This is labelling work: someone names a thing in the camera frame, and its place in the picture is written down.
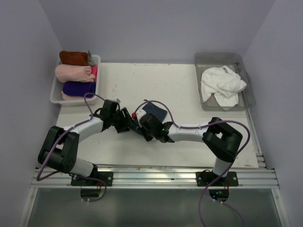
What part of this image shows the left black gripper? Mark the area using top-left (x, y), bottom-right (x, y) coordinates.
top-left (110, 107), bottom-right (136, 133)

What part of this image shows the blue grey towel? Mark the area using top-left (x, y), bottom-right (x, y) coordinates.
top-left (129, 99), bottom-right (168, 136)

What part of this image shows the brown rust towel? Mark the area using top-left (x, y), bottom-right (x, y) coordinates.
top-left (59, 51), bottom-right (89, 66)

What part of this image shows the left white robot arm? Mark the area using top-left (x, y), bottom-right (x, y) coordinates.
top-left (36, 99), bottom-right (131, 186)

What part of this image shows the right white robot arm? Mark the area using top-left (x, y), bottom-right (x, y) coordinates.
top-left (136, 110), bottom-right (243, 186)

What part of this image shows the hot pink rolled towel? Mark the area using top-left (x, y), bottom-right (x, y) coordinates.
top-left (91, 66), bottom-right (98, 82)

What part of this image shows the purple rolled towel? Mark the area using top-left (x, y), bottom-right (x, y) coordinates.
top-left (62, 81), bottom-right (96, 97)

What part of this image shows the pale pink lower towel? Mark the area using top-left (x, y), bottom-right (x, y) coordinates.
top-left (61, 91), bottom-right (94, 102)

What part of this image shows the grey rolled towel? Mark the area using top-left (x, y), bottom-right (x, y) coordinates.
top-left (88, 51), bottom-right (98, 67)

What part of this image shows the white plastic basket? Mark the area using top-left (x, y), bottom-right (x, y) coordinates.
top-left (49, 55), bottom-right (101, 107)

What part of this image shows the light pink rolled towel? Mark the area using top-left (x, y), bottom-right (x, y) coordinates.
top-left (55, 64), bottom-right (95, 83)

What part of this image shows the white crumpled towel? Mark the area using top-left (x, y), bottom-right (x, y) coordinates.
top-left (200, 66), bottom-right (247, 110)

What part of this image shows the clear plastic bin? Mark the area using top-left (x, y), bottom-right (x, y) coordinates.
top-left (194, 52), bottom-right (256, 111)

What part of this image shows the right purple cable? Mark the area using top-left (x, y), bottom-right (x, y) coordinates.
top-left (134, 101), bottom-right (251, 227)

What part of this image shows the purple cable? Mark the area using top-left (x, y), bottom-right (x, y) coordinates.
top-left (37, 92), bottom-right (107, 202)
top-left (134, 101), bottom-right (251, 227)

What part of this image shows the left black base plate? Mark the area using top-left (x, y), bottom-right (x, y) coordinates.
top-left (71, 171), bottom-right (114, 187)

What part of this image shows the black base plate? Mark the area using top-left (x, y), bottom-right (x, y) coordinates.
top-left (196, 170), bottom-right (239, 187)
top-left (71, 171), bottom-right (114, 187)

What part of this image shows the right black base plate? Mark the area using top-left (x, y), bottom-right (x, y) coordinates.
top-left (196, 170), bottom-right (239, 187)

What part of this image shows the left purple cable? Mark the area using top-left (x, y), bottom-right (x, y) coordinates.
top-left (37, 92), bottom-right (107, 202)

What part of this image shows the aluminium mounting rail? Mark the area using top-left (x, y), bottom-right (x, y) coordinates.
top-left (33, 165), bottom-right (278, 189)

